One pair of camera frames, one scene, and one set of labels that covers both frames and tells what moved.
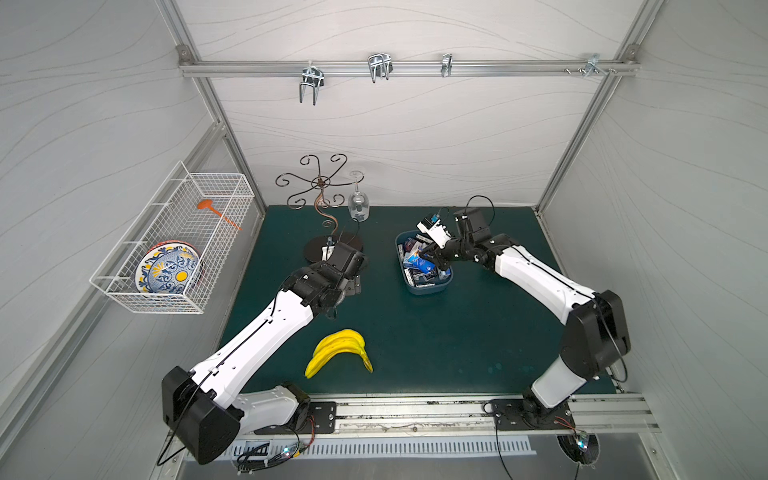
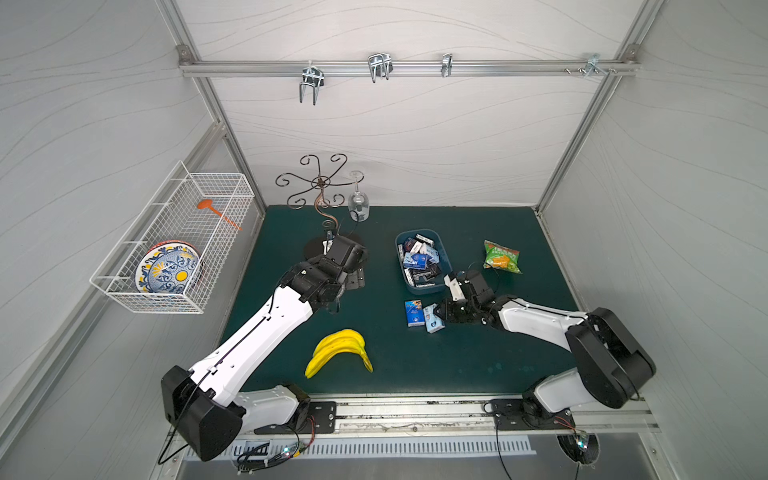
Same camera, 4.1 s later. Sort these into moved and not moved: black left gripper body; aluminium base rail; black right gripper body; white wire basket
Moved: black right gripper body
Not moved: black left gripper body; aluminium base rail; white wire basket
